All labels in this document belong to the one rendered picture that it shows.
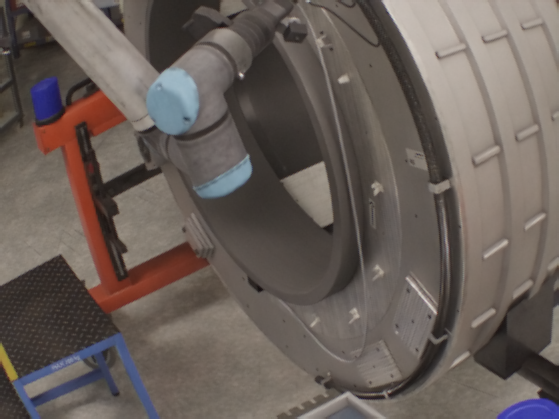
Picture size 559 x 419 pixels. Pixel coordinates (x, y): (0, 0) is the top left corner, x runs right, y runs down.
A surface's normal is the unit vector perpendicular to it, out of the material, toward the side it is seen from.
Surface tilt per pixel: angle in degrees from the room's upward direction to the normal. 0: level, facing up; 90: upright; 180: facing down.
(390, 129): 90
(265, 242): 16
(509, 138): 81
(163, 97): 95
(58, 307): 0
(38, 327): 0
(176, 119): 93
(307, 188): 27
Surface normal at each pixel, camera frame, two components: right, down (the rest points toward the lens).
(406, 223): -0.83, 0.40
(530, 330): 0.53, 0.32
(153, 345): -0.19, -0.86
